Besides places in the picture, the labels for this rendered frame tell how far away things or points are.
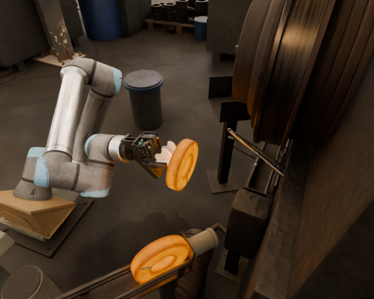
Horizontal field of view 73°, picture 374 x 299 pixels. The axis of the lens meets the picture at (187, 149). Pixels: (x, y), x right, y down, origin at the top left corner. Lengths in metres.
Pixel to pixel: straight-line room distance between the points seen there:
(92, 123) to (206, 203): 0.86
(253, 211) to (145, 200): 1.11
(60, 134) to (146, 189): 0.94
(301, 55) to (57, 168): 0.72
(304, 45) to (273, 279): 0.43
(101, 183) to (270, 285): 0.59
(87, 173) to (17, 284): 0.41
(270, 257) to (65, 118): 0.79
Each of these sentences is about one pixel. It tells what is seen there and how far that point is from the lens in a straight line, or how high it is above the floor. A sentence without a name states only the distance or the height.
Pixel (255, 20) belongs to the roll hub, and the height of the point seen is 1.21.
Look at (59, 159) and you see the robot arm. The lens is 0.90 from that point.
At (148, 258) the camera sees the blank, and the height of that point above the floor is 0.78.
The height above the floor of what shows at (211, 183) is 0.01.
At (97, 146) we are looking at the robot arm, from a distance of 0.90.
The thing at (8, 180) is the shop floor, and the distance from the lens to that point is 2.20.
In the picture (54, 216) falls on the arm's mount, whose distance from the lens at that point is 1.56.
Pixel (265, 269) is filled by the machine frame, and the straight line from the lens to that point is 0.56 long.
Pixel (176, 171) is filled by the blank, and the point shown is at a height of 0.87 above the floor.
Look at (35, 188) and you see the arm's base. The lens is 1.59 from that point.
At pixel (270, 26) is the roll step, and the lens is 0.57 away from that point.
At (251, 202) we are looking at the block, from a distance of 0.73.
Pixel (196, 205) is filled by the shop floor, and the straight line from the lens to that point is 1.68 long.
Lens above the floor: 1.38
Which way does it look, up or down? 43 degrees down
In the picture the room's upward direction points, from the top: straight up
